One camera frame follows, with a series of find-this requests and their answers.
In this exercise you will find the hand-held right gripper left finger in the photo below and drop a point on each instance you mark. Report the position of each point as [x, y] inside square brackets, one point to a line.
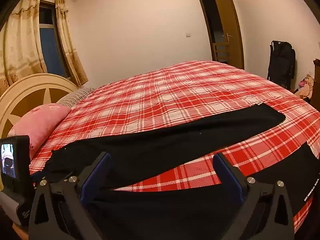
[96, 176]

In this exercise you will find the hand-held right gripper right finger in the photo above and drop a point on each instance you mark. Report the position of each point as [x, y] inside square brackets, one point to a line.
[228, 177]

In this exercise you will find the black pants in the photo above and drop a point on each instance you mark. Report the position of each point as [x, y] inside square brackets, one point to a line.
[160, 145]

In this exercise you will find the pink folded blanket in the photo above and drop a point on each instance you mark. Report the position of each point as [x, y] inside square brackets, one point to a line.
[40, 122]

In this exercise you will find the cream wooden headboard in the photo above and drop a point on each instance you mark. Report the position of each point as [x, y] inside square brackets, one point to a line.
[32, 90]

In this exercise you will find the grey striped pillow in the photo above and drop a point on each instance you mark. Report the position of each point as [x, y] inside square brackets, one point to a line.
[75, 96]

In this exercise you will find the bed with red plaid sheet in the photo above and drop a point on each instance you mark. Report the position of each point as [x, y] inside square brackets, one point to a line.
[162, 92]

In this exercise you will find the narrow beige floral curtain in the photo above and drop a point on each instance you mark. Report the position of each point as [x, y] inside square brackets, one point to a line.
[72, 55]

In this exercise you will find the wide beige floral curtain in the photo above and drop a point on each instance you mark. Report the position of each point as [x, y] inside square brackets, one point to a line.
[22, 42]

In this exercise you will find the window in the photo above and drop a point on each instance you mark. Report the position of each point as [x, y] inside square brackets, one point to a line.
[50, 45]

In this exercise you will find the pile of light clothes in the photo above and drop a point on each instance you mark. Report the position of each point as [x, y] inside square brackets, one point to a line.
[306, 87]

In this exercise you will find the black folded bag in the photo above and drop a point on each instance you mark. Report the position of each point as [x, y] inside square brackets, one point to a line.
[281, 62]

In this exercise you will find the brown wooden furniture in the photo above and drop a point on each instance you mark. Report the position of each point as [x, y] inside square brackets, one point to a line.
[317, 80]

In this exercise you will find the wooden slatted frame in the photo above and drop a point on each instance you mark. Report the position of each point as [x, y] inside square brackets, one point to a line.
[220, 52]

